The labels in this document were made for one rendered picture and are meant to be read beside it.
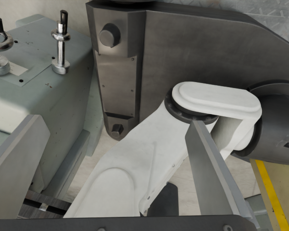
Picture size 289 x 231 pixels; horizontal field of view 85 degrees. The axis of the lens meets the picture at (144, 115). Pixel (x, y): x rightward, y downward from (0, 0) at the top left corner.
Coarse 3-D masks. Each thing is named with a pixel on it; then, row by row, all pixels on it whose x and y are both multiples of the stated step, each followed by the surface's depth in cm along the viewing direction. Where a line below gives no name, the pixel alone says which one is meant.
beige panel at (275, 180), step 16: (256, 160) 144; (256, 176) 139; (272, 176) 126; (288, 176) 116; (272, 192) 121; (288, 192) 112; (272, 208) 117; (288, 208) 109; (272, 224) 113; (288, 224) 105
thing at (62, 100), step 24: (48, 24) 80; (24, 48) 62; (48, 48) 68; (72, 48) 75; (24, 72) 55; (48, 72) 59; (72, 72) 67; (0, 96) 46; (24, 96) 49; (48, 96) 55; (72, 96) 79; (0, 120) 52; (48, 120) 63; (72, 120) 96; (48, 144) 74; (72, 144) 124; (48, 168) 88
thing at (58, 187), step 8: (80, 136) 133; (88, 136) 137; (80, 144) 129; (72, 152) 122; (80, 152) 130; (64, 160) 116; (72, 160) 119; (80, 160) 151; (64, 168) 113; (72, 168) 125; (56, 176) 108; (64, 176) 110; (72, 176) 141; (56, 184) 105; (64, 184) 116; (40, 192) 99; (48, 192) 101; (56, 192) 103; (64, 192) 131
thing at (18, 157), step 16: (16, 128) 9; (32, 128) 9; (16, 144) 8; (32, 144) 9; (0, 160) 7; (16, 160) 8; (32, 160) 9; (0, 176) 7; (16, 176) 8; (32, 176) 9; (0, 192) 7; (16, 192) 8; (0, 208) 7; (16, 208) 8
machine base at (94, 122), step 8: (32, 16) 92; (40, 16) 95; (16, 24) 84; (24, 24) 85; (96, 80) 100; (96, 88) 105; (96, 96) 109; (88, 104) 116; (96, 104) 115; (88, 112) 122; (96, 112) 121; (88, 120) 129; (96, 120) 127; (88, 128) 137; (96, 128) 135; (96, 136) 143; (88, 144) 155; (96, 144) 169; (88, 152) 166
